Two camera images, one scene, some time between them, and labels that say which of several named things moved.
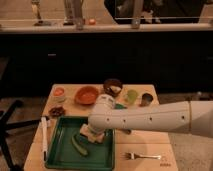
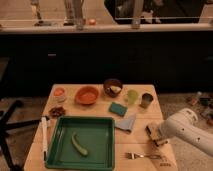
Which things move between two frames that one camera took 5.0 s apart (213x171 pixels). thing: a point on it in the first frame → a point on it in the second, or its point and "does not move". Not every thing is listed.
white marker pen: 44,138 does not move
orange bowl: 86,95 does not move
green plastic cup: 132,96 does not move
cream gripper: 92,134 → 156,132
